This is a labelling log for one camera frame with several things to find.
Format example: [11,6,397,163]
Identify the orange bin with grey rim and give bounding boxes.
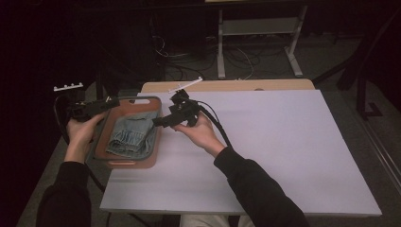
[92,96,164,169]

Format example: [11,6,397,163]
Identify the metal floor rail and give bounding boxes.
[354,114,401,190]

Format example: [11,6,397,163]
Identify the person's left hand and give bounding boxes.
[64,113,105,164]

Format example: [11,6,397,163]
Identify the white foam board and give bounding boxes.
[99,89,382,218]

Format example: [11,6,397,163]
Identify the light blue denim shorts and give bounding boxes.
[105,111,159,160]

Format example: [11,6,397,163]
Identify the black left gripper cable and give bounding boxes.
[52,94,107,194]

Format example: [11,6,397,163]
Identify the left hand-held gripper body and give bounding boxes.
[53,82,97,123]

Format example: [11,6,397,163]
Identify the white metal stand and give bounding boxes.
[217,4,308,79]

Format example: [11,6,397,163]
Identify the person's right hand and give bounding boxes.
[172,113,226,159]

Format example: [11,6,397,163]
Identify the person's leg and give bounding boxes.
[237,215,255,227]
[180,215,229,227]

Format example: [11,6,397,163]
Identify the tangle of floor cables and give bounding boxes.
[150,34,263,81]

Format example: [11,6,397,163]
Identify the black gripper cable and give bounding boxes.
[52,94,107,194]
[194,99,234,148]

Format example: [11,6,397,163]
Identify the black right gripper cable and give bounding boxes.
[194,99,234,148]

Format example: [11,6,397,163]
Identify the person's left leg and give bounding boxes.
[180,215,229,227]

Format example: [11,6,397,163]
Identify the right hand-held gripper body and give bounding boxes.
[168,76,203,128]

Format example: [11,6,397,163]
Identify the person's right leg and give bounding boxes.
[237,215,255,227]

